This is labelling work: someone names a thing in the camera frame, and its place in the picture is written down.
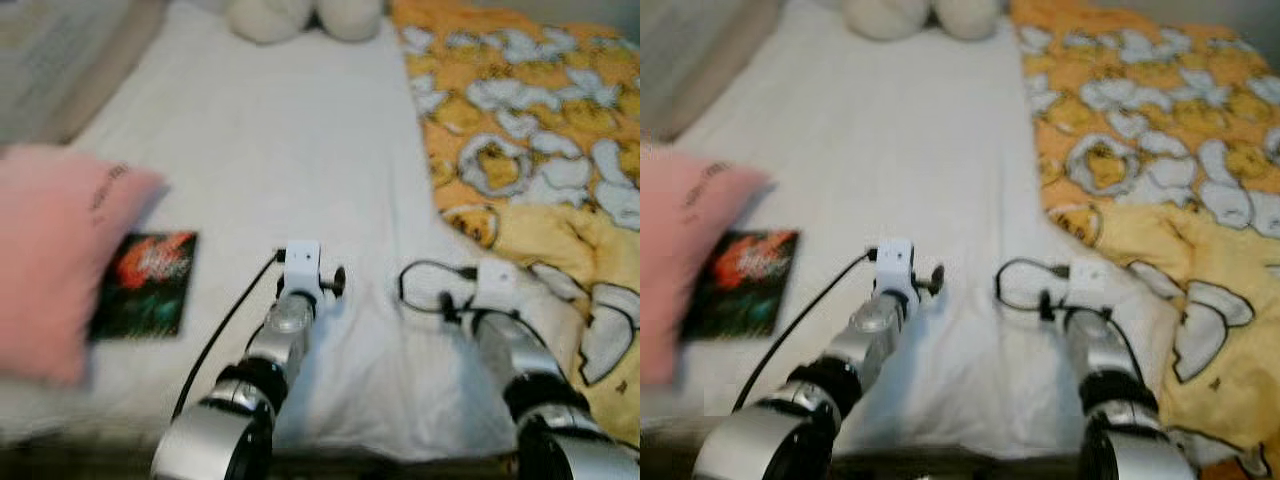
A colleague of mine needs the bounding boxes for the yellow cartoon print blanket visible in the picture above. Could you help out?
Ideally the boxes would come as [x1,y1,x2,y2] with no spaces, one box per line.
[390,0,641,447]
[1010,0,1280,473]

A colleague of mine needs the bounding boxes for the pink pillow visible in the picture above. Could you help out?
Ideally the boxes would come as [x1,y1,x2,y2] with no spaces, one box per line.
[0,143,167,387]
[640,143,772,387]

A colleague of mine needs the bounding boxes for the white quilted mattress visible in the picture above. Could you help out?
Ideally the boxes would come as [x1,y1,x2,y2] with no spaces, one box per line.
[640,0,1183,463]
[0,0,593,463]

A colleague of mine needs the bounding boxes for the grey printed headboard cushion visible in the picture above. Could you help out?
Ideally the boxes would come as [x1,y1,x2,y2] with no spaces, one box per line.
[640,0,792,142]
[0,0,172,147]

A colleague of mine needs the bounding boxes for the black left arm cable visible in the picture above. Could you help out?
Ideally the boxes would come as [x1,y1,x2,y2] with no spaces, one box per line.
[733,249,882,414]
[172,251,290,422]

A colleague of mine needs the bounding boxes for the cream plush toy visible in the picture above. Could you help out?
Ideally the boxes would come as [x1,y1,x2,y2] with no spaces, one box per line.
[840,0,1005,44]
[225,0,387,47]

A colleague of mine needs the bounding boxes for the dark red-green book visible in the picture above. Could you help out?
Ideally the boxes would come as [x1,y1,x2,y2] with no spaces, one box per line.
[683,228,802,342]
[88,230,200,342]

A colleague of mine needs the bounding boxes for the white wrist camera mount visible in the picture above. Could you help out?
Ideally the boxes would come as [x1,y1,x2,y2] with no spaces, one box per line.
[874,237,917,299]
[474,261,520,314]
[1067,258,1112,312]
[282,240,324,302]

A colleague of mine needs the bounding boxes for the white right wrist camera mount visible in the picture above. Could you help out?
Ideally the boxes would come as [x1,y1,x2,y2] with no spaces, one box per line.
[474,261,520,314]
[1067,258,1112,312]

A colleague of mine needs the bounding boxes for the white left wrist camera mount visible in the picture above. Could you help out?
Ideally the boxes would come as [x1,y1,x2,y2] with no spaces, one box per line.
[282,240,324,302]
[874,237,917,299]

